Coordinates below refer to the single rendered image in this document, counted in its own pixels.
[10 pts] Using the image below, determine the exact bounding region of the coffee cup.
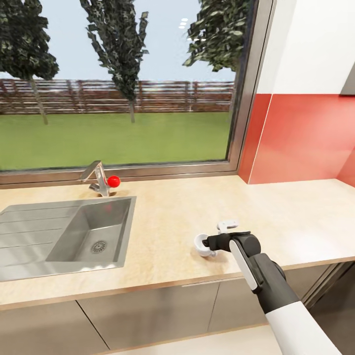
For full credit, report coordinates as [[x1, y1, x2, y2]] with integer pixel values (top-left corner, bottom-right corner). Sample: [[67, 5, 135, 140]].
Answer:
[[194, 234, 218, 257]]

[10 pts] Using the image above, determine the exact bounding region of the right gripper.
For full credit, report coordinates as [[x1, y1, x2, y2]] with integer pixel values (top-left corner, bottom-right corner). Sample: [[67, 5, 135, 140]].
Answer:
[[202, 233, 229, 251]]

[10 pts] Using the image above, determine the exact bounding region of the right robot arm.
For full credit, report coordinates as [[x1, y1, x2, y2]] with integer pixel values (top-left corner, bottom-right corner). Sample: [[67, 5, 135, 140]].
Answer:
[[202, 220, 342, 355]]

